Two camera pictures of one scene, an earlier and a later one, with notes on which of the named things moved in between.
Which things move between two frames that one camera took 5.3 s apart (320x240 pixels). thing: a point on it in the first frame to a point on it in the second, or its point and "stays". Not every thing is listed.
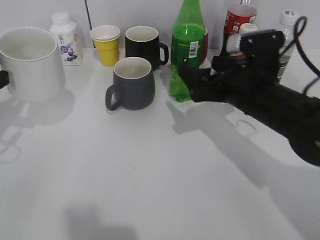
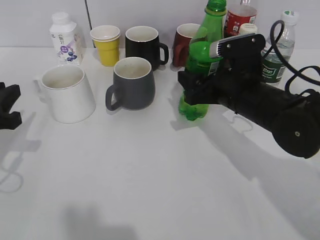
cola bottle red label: [245, 13] stays
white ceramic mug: [31, 56] to [66, 88]
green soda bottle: [188, 44] to [199, 60]
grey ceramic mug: [134, 85] stays
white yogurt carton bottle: [70, 41] stays
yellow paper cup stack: [107, 39] stays
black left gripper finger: [4, 80] to [8, 95]
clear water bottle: [288, 19] stays
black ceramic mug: [143, 41] stays
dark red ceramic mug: [204, 51] to [184, 34]
